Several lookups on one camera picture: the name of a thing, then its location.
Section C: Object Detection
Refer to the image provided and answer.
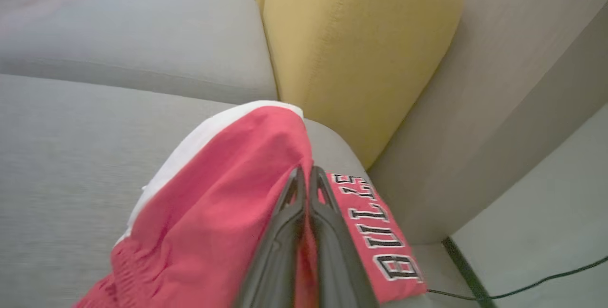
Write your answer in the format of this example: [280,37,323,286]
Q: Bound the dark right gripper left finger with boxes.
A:
[235,165,307,308]

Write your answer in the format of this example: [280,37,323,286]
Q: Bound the red jersey with black lettering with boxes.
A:
[325,173,428,304]

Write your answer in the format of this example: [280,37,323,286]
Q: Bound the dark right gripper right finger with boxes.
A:
[309,165,381,308]

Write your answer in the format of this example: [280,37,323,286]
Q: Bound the red white sports shorts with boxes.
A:
[71,100,319,308]

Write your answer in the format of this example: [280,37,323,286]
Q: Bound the large grey sofa seat cushion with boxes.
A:
[0,74,480,308]

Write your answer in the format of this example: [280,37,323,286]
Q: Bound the large yellow back cushion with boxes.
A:
[254,0,465,170]

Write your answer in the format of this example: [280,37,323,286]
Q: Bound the thin black floor cable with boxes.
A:
[427,255,608,300]

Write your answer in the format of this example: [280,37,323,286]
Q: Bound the beige sofa backrest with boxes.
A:
[368,0,608,247]

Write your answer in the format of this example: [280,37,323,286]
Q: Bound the narrow grey sofa seat cushion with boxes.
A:
[0,0,278,105]

